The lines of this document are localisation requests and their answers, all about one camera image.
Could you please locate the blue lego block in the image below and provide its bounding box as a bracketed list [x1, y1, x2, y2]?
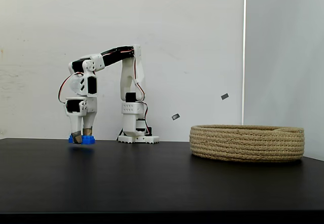
[68, 134, 96, 145]

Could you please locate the red white wrist servo cable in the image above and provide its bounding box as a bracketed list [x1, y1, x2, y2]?
[58, 71, 84, 105]

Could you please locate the red white arm servo cable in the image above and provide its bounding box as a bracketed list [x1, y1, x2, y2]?
[135, 54, 149, 133]

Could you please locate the woven rope basket tray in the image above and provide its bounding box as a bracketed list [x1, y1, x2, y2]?
[189, 124, 305, 163]

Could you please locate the white vertical wall trim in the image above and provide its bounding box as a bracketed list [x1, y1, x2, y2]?
[242, 0, 248, 126]

